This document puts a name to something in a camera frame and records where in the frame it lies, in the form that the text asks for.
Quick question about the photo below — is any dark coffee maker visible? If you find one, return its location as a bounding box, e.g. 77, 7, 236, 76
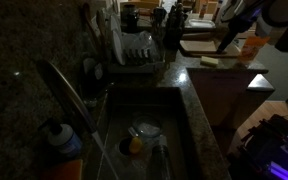
120, 3, 140, 33

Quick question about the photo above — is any steel sink basin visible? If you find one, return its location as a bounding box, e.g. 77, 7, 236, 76
96, 86, 199, 180

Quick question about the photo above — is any small yellow item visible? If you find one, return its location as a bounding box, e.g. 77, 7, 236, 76
128, 136, 144, 155

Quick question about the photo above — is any pale yellow sponge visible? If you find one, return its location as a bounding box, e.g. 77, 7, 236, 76
199, 55, 219, 67

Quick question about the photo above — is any white shallow tray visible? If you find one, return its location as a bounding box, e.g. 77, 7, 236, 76
187, 18, 217, 30

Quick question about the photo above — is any dish drying rack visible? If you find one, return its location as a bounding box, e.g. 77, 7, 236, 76
106, 46, 167, 75

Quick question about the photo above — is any brown wooden cabinet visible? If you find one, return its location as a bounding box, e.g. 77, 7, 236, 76
186, 68, 276, 130

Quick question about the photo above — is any small orange bottle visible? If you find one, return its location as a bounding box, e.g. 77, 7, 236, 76
199, 3, 208, 20

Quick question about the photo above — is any silver arched faucet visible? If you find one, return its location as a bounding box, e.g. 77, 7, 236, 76
36, 59, 99, 135

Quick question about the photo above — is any clear glass bowl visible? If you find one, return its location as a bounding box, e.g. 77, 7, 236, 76
131, 114, 164, 138

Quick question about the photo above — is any dark knife block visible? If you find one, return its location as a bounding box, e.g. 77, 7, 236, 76
163, 2, 189, 52

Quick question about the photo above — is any clear plastic container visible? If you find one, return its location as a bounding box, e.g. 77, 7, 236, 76
121, 31, 154, 52

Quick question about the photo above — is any wooden spoon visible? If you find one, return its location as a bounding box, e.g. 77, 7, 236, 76
81, 2, 102, 55

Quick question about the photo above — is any black robot stand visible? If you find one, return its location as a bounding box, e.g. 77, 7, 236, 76
229, 114, 288, 180

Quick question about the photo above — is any orange snack bag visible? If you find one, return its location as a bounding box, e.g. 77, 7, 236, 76
238, 34, 271, 63

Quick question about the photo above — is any white plate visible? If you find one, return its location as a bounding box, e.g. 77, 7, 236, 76
111, 29, 127, 66

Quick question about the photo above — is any clear glass bottle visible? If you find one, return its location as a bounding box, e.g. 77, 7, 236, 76
151, 134, 172, 180

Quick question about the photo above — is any orange sponge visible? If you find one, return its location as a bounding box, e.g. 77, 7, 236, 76
42, 159, 84, 180

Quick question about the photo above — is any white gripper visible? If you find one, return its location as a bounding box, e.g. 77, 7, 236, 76
216, 0, 264, 55

